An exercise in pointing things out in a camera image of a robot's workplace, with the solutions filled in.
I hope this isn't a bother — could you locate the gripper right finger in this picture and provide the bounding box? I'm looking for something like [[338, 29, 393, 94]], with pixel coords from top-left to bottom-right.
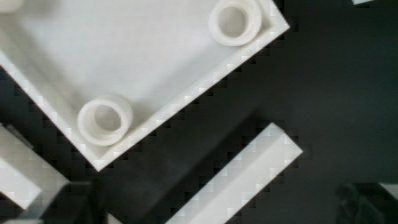
[[336, 182, 398, 224]]

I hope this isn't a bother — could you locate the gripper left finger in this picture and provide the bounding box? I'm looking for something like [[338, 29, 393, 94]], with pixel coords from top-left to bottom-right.
[[41, 182, 107, 224]]

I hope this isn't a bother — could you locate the white square tabletop panel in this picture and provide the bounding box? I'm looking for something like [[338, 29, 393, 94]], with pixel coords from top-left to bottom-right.
[[0, 0, 290, 169]]

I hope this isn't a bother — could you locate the white table leg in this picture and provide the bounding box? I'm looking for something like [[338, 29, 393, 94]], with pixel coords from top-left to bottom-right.
[[166, 123, 303, 224], [0, 126, 68, 209]]

